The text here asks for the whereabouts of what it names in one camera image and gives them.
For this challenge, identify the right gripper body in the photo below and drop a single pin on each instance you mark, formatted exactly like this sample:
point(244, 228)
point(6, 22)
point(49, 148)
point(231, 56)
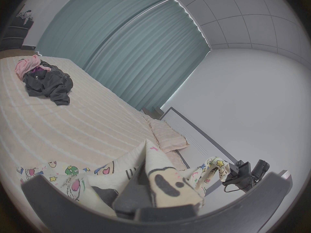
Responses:
point(241, 182)

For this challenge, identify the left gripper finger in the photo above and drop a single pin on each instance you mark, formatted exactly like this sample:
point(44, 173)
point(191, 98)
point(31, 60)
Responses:
point(132, 198)

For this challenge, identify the white printed pyjama top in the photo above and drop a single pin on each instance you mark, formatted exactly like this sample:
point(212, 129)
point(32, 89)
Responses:
point(109, 169)

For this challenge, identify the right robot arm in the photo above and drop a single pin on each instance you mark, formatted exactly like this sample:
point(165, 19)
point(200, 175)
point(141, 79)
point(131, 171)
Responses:
point(261, 166)

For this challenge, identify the bed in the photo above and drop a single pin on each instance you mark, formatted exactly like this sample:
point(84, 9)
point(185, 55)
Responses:
point(97, 120)

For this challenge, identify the pile of clothes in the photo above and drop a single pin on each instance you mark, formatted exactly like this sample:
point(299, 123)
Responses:
point(48, 84)

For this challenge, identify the cream pillow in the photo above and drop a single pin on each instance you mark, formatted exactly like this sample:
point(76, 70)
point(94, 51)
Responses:
point(167, 137)

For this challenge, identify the blue-green curtain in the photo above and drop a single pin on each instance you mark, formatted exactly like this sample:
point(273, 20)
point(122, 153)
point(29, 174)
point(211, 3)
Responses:
point(145, 57)
point(92, 20)

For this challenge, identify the black chest of drawers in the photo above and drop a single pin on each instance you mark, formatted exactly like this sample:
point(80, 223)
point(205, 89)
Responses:
point(15, 33)

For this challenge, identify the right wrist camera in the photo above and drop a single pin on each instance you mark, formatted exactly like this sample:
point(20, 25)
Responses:
point(243, 169)

